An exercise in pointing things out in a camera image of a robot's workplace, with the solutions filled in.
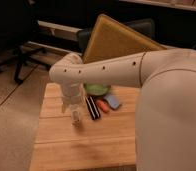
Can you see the yellow board panel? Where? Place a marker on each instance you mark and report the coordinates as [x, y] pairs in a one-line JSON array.
[[111, 39]]

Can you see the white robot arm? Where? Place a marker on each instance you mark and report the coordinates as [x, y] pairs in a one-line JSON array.
[[165, 117]]

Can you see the orange carrot toy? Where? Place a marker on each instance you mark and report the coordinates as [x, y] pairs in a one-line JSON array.
[[103, 106]]

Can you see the blue sponge block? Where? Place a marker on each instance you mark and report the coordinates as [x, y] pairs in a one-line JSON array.
[[112, 101]]

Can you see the green bowl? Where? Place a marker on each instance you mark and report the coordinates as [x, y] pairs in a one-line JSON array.
[[96, 89]]

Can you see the black office chair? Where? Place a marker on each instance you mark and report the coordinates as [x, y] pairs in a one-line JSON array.
[[18, 25]]

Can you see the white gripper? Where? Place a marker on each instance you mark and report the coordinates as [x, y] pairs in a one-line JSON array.
[[72, 94]]

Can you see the black striped rectangular block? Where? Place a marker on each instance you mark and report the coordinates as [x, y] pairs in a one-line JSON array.
[[93, 110]]

